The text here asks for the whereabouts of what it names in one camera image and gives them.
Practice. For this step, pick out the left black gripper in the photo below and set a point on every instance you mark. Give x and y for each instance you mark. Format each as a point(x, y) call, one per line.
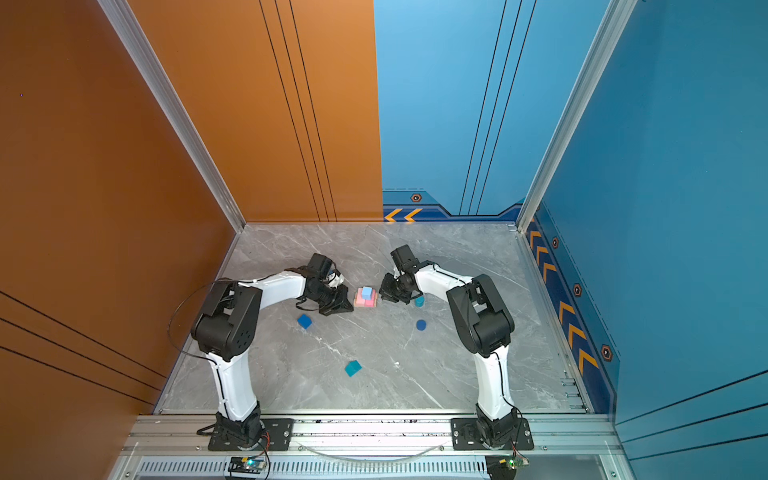
point(342, 305)

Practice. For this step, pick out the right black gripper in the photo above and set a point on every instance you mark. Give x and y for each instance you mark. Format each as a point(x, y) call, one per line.
point(386, 293)

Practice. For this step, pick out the light pink rectangular block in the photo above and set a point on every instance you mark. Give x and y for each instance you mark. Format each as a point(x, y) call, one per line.
point(359, 300)

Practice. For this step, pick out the dark pink rectangular block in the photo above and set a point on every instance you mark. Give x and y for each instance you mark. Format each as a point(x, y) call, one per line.
point(372, 301)

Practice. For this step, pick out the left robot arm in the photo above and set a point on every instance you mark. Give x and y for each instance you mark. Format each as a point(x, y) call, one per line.
point(225, 329)

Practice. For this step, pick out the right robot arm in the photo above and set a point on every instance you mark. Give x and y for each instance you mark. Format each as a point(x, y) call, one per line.
point(484, 326)

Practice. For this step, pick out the dark blue cube block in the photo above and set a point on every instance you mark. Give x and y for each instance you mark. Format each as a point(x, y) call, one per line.
point(304, 321)

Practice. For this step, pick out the teal cube block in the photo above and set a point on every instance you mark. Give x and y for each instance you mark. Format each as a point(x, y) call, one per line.
point(352, 368)

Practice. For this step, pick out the left green circuit board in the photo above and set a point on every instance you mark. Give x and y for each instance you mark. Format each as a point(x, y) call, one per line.
point(250, 467)

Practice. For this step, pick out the green circuit board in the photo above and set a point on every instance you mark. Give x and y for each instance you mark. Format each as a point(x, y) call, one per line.
point(505, 467)
point(250, 467)

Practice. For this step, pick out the right green circuit board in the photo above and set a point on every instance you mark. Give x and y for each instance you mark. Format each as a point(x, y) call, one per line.
point(505, 467)

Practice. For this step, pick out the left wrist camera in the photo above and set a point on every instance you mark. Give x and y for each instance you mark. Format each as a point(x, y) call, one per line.
point(334, 278)

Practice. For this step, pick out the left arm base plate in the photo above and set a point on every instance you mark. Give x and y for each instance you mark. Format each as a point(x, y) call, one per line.
point(272, 434)

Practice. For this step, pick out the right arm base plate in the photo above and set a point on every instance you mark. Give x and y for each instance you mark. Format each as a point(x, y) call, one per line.
point(477, 434)

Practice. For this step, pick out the aluminium front rail frame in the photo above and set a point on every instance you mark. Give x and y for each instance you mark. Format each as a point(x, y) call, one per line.
point(374, 445)

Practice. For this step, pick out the left aluminium corner post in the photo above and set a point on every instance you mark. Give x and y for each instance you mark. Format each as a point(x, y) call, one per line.
point(125, 24)

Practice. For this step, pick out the aluminium corner post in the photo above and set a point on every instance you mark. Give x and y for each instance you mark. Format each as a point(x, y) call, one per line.
point(608, 34)
point(125, 24)

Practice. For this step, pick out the right aluminium corner post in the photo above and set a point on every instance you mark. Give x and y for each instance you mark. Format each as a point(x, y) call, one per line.
point(608, 34)

